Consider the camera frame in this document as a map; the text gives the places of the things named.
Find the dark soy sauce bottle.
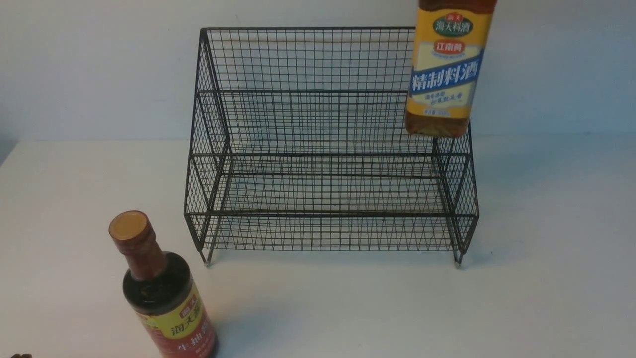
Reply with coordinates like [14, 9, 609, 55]
[108, 210, 220, 358]

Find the yellow label cooking wine bottle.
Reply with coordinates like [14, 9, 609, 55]
[405, 0, 497, 138]

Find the black wire mesh rack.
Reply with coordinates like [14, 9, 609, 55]
[184, 26, 479, 268]

